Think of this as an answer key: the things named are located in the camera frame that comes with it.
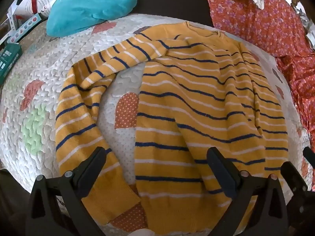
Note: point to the white carton with coloured dots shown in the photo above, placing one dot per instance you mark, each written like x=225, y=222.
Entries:
x=23, y=29

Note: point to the green box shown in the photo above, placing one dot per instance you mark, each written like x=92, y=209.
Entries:
x=8, y=59

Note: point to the teal pillow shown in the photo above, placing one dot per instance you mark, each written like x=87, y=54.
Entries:
x=91, y=5

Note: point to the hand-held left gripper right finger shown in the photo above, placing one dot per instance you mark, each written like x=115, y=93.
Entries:
x=217, y=164

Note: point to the red floral cloth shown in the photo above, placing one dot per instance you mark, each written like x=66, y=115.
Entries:
x=260, y=22

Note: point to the white and red box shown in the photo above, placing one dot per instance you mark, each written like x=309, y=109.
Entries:
x=37, y=1

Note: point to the dark board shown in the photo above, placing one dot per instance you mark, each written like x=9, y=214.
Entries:
x=172, y=2

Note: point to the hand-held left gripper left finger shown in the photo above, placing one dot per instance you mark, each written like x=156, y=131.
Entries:
x=94, y=163

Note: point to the crumpled silver foil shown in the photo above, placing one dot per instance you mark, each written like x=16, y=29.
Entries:
x=304, y=19

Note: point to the yellow striped sweater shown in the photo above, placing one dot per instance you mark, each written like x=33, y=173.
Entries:
x=187, y=98

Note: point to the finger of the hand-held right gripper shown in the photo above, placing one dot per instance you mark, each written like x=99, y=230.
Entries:
x=309, y=156
x=294, y=177

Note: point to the white quilted heart blanket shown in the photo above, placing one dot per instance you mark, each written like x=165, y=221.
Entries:
x=49, y=83

